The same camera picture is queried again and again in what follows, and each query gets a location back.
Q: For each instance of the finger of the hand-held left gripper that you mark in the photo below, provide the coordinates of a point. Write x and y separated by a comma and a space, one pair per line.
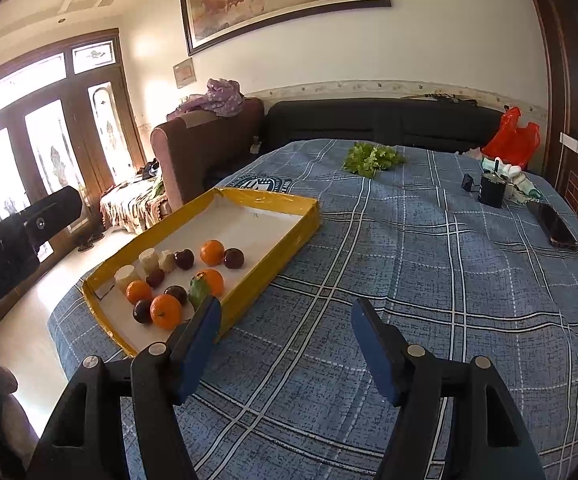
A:
56, 212

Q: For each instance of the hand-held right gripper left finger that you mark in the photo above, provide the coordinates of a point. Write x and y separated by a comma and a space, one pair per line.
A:
204, 340

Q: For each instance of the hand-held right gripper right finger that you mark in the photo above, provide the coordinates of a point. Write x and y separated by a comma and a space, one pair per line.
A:
374, 345

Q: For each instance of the green fruit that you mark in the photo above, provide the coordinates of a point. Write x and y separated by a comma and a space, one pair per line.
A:
198, 287

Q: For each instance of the pale cream fruit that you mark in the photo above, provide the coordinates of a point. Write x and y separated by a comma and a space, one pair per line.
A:
125, 277
148, 260
167, 261

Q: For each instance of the yellow cardboard tray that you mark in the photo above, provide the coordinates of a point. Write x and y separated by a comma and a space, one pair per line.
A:
249, 230

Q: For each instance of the person's left hand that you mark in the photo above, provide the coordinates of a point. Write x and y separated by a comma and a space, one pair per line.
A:
11, 410

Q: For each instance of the pair of slippers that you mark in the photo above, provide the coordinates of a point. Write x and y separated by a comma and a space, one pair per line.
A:
90, 242

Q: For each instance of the daybed with patterned cover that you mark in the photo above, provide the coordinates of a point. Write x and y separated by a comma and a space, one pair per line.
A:
129, 205

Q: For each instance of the wooden glass doors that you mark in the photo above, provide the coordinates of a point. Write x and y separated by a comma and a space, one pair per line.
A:
44, 135

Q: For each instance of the blue plaid bedsheet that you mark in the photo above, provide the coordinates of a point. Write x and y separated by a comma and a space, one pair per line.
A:
394, 260

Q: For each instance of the dark clothes pile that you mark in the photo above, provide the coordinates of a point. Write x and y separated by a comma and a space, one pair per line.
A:
149, 170

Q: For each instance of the brown armchair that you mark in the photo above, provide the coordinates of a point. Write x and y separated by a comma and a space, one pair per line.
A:
194, 155

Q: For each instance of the small black box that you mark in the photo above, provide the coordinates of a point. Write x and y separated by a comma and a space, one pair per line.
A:
467, 183

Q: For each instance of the green lettuce bunch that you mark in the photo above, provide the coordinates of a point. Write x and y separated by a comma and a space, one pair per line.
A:
371, 157

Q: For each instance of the small framed picture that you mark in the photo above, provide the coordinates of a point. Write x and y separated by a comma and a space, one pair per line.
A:
185, 72

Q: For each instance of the black cup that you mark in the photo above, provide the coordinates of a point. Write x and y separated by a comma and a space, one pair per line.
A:
492, 191

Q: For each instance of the purple floral cloth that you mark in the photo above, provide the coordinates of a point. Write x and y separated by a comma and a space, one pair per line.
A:
216, 97

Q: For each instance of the white tag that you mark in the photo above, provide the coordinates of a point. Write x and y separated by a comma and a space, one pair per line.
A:
256, 146

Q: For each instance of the black phone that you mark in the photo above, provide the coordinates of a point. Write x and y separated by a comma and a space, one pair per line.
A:
554, 227

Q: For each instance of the green and white packet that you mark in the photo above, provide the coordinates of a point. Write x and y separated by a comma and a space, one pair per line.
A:
523, 189

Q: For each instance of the white bottle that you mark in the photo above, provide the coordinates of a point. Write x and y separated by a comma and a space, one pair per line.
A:
501, 166

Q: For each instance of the black sofa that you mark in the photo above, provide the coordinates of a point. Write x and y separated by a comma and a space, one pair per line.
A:
369, 122

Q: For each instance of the red plastic bag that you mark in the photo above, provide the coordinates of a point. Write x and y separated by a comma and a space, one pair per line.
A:
511, 137

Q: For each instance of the sticks on sofa back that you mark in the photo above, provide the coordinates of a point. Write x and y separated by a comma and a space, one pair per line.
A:
439, 97

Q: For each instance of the wooden door frame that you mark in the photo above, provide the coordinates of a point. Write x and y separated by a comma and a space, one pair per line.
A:
551, 60

